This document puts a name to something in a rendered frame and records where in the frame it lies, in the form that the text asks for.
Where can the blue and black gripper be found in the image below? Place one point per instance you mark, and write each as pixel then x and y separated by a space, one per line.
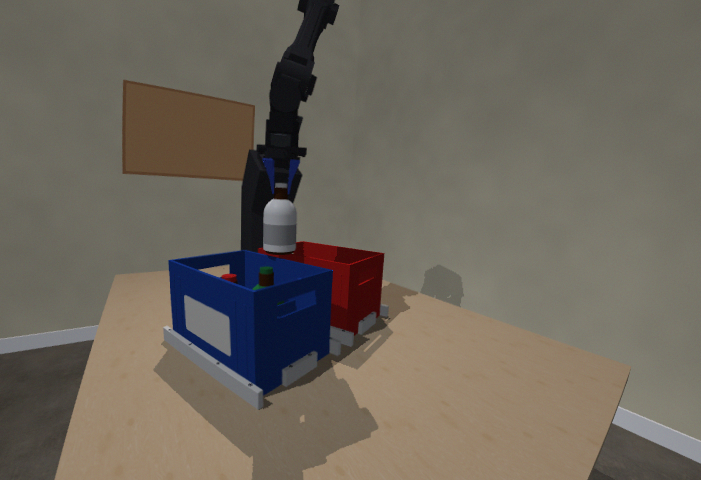
pixel 282 154

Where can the red crate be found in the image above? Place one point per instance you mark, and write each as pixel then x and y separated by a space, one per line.
pixel 356 290

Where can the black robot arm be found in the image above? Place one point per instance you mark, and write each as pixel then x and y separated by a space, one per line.
pixel 284 96

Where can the blue plastic crate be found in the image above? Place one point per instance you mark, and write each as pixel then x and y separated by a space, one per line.
pixel 245 329

